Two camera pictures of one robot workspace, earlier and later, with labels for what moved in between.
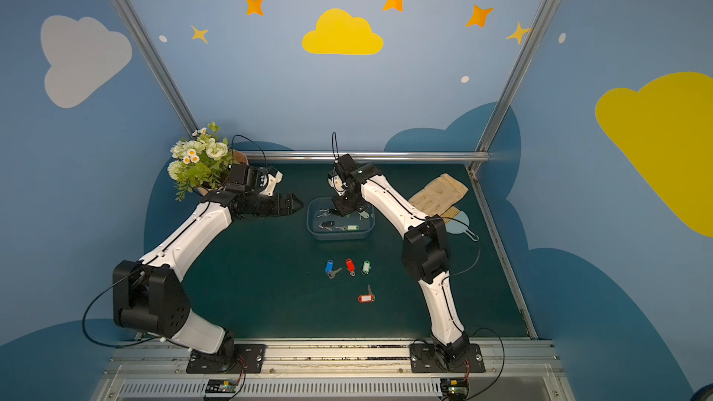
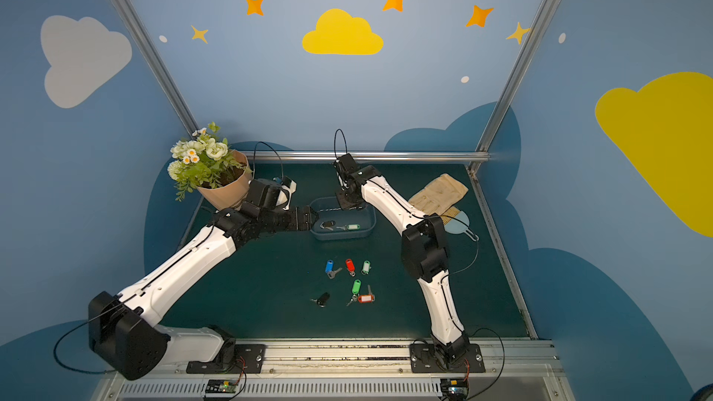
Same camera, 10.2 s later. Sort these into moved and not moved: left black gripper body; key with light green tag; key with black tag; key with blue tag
Moved: left black gripper body; key with black tag
Not moved: key with blue tag; key with light green tag
